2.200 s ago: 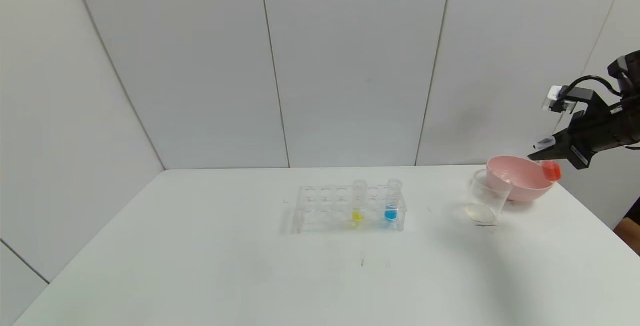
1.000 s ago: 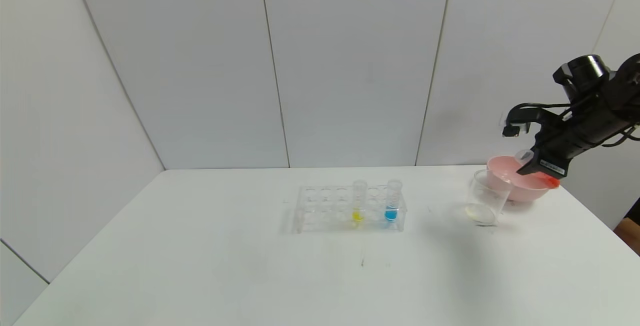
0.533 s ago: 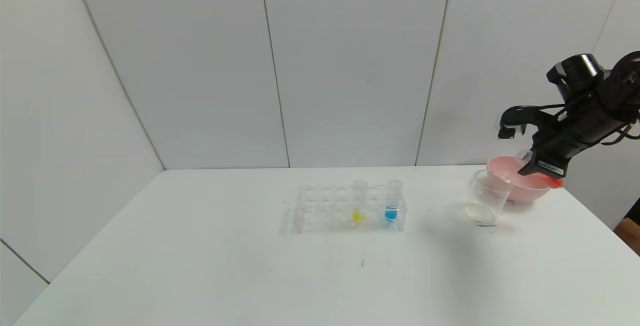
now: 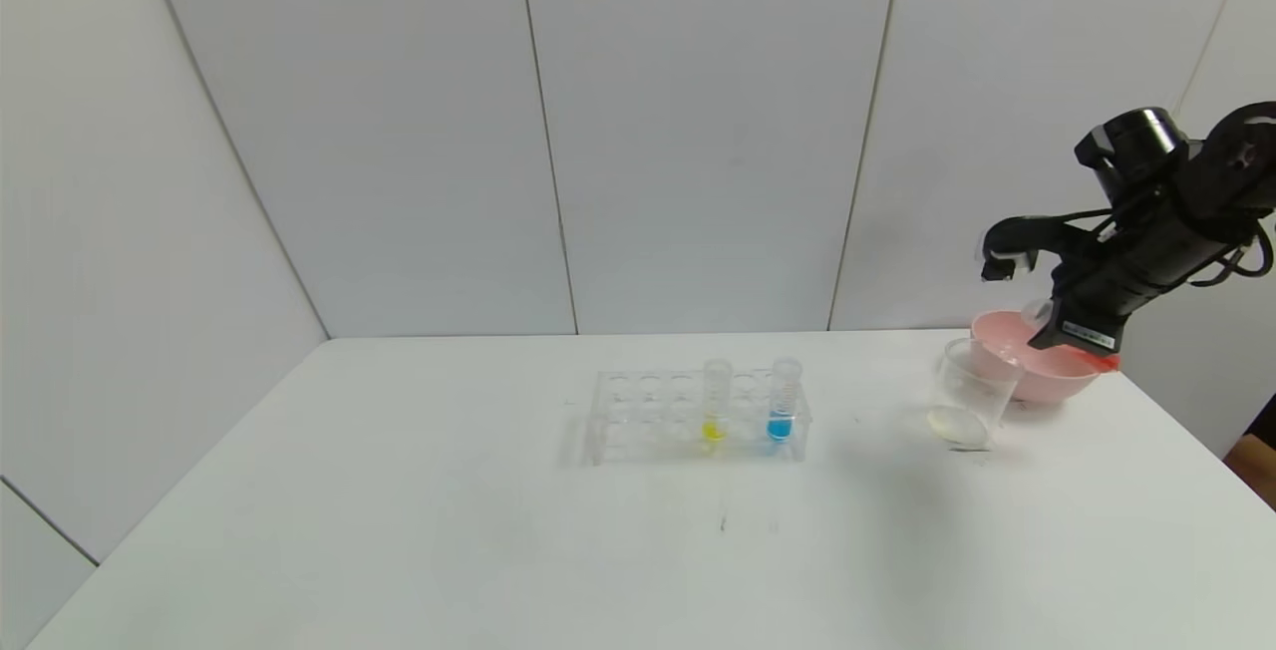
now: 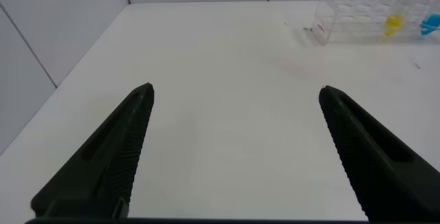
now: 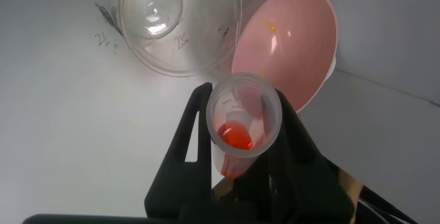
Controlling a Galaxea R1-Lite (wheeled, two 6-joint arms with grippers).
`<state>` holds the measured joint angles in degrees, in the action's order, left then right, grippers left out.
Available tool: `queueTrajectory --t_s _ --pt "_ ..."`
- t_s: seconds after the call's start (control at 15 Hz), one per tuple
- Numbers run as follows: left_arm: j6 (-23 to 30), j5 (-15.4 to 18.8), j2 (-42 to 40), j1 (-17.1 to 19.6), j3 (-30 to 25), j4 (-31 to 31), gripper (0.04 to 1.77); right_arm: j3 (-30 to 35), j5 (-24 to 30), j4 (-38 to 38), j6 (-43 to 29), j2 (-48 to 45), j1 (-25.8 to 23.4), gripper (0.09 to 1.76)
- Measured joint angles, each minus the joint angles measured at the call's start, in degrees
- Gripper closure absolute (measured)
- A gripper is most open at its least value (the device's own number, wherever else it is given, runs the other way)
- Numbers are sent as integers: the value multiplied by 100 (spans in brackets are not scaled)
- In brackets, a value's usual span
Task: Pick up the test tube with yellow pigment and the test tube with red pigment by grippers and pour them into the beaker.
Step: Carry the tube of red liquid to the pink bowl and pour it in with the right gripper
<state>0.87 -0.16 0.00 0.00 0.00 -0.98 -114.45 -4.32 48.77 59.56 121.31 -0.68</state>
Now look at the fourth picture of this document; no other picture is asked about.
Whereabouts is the test tube with blue pigment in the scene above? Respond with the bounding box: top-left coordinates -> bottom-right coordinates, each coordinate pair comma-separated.
768,358 -> 802,444

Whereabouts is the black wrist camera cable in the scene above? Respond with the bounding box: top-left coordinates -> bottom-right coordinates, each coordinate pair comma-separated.
1037,209 -> 1132,234

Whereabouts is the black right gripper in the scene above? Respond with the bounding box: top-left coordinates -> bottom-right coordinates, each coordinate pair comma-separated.
1027,216 -> 1228,359

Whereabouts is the clear glass beaker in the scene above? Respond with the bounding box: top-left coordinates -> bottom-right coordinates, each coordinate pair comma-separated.
925,338 -> 1020,452

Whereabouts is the test tube with red pigment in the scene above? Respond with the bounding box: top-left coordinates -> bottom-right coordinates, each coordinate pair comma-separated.
1021,299 -> 1120,373

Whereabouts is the test tube with yellow pigment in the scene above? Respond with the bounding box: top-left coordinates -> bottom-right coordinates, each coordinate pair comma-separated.
701,359 -> 733,445

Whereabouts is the white black wrist camera box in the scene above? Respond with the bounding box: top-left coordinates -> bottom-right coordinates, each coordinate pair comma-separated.
980,219 -> 1046,284

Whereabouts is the pink bowl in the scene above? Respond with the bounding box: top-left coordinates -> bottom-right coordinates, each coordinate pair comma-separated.
969,311 -> 1105,405

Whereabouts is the clear acrylic test tube rack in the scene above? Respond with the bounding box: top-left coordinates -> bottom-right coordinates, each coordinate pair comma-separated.
583,363 -> 810,467

